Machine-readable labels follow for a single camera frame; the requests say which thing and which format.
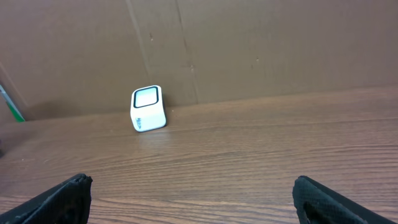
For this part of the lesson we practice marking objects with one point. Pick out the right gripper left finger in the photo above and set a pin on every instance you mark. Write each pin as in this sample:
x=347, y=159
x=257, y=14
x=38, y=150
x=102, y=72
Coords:
x=68, y=202

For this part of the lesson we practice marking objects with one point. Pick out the white barcode scanner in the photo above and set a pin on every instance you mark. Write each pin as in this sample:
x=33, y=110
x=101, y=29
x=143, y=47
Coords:
x=147, y=109

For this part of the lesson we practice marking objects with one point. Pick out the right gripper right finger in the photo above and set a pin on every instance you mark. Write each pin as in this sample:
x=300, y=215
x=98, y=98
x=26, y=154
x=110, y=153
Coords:
x=317, y=204

